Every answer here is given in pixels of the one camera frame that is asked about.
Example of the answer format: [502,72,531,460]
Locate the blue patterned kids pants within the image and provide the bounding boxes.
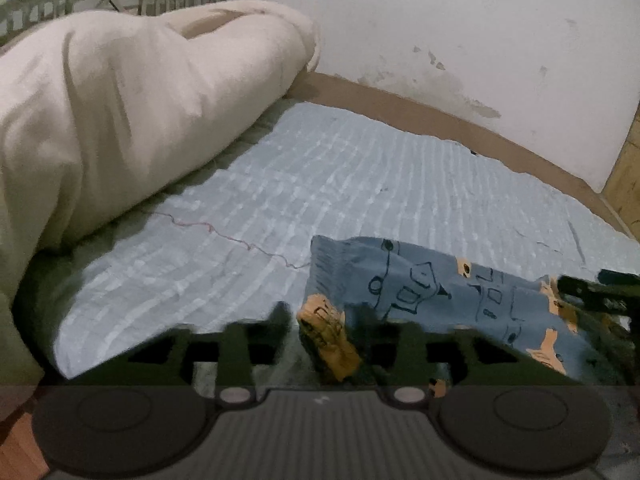
[297,236,616,385]

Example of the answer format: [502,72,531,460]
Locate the light blue bed cover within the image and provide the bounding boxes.
[24,101,639,377]

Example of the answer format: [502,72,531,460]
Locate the wooden wardrobe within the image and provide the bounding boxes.
[602,112,640,240]

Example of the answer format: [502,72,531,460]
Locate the red thread on bed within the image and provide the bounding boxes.
[138,209,310,271]

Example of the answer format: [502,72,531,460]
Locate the cream rolled duvet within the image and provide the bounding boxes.
[1,0,320,387]

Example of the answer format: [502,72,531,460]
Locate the brown wooden bed frame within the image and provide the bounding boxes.
[286,73,632,236]

